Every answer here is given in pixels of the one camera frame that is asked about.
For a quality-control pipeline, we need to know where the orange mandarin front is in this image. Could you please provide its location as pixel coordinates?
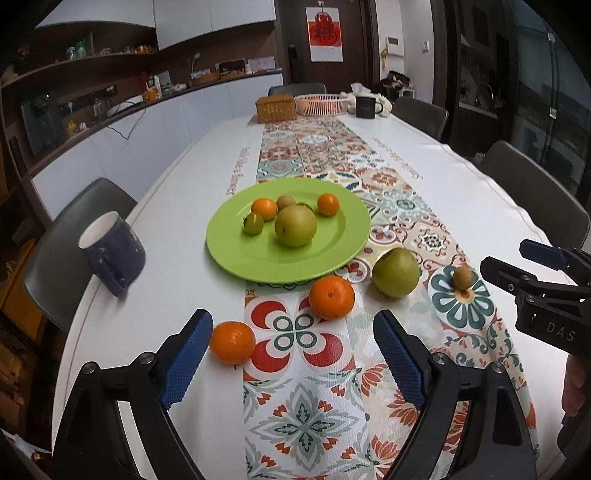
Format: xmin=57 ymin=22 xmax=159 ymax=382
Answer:
xmin=317 ymin=193 xmax=339 ymax=217

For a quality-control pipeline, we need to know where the orange mandarin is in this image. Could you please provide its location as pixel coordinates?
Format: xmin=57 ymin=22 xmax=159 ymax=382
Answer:
xmin=250 ymin=198 xmax=279 ymax=222
xmin=209 ymin=321 xmax=256 ymax=365
xmin=317 ymin=193 xmax=339 ymax=217
xmin=308 ymin=275 xmax=356 ymax=321

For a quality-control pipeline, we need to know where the yellow pear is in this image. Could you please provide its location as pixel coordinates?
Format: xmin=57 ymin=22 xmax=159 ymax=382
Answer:
xmin=274 ymin=205 xmax=318 ymax=248

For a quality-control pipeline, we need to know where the brown kiwi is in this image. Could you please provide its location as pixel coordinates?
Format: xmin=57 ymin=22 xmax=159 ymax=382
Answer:
xmin=276 ymin=195 xmax=297 ymax=212
xmin=452 ymin=265 xmax=473 ymax=291

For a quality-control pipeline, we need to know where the small green fruit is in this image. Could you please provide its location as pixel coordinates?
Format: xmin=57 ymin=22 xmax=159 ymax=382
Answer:
xmin=243 ymin=212 xmax=264 ymax=236
xmin=297 ymin=202 xmax=315 ymax=214

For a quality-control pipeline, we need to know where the right hand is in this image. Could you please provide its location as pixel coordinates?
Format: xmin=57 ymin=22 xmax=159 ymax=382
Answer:
xmin=562 ymin=355 xmax=588 ymax=417

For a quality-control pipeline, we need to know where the grey chair right near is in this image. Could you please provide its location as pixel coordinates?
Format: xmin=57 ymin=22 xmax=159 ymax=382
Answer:
xmin=478 ymin=141 xmax=590 ymax=248

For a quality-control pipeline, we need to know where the grey chair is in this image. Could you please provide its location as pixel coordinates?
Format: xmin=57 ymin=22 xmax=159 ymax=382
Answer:
xmin=23 ymin=178 xmax=136 ymax=333
xmin=478 ymin=141 xmax=590 ymax=248
xmin=393 ymin=96 xmax=449 ymax=141

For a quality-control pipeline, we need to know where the green pear near plate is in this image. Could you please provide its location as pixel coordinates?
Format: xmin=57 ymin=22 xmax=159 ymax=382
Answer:
xmin=372 ymin=247 xmax=421 ymax=298

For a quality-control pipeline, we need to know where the grey chair left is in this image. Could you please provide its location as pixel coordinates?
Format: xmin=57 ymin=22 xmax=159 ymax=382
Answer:
xmin=23 ymin=178 xmax=136 ymax=333

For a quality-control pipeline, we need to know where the grey chair right far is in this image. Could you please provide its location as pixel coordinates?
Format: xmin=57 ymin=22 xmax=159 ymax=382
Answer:
xmin=393 ymin=96 xmax=449 ymax=141

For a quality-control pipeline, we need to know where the patterned table runner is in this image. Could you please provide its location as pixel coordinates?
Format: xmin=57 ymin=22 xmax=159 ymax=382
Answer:
xmin=243 ymin=118 xmax=536 ymax=479

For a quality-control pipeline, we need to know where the white tablecloth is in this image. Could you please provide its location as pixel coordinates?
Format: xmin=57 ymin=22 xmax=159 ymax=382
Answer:
xmin=53 ymin=116 xmax=566 ymax=479

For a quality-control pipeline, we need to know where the dark blue mug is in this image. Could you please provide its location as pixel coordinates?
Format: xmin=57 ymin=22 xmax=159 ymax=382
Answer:
xmin=78 ymin=211 xmax=146 ymax=297

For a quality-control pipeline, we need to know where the black mug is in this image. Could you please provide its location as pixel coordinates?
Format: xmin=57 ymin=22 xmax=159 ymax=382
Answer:
xmin=355 ymin=96 xmax=384 ymax=119

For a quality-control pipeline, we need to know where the white tissue pack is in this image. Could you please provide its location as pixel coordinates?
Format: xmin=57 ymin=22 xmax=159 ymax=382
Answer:
xmin=341 ymin=82 xmax=393 ymax=117

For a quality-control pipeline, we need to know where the green plate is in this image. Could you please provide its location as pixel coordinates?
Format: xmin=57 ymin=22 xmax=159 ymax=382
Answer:
xmin=206 ymin=178 xmax=370 ymax=284

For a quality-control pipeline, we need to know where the clear fruit container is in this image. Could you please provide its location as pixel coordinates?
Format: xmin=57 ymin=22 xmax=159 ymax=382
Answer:
xmin=294 ymin=94 xmax=349 ymax=117

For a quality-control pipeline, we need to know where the dark wooden door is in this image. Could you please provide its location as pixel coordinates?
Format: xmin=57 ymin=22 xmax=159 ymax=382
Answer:
xmin=274 ymin=0 xmax=379 ymax=93

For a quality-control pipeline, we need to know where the grey chair table end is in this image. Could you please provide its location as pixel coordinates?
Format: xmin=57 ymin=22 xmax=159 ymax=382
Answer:
xmin=267 ymin=83 xmax=328 ymax=97

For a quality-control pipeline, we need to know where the woven wicker basket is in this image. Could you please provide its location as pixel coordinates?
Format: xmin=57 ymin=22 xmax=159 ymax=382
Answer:
xmin=256 ymin=94 xmax=297 ymax=124

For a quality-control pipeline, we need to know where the black coffee machine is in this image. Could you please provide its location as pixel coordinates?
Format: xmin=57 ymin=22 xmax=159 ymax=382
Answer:
xmin=21 ymin=92 xmax=65 ymax=157

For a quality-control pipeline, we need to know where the red door poster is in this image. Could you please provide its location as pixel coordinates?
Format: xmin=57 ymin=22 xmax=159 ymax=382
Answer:
xmin=305 ymin=6 xmax=344 ymax=63

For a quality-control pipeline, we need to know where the white wall intercom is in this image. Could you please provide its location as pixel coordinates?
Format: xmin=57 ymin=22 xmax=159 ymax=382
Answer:
xmin=385 ymin=36 xmax=405 ymax=57

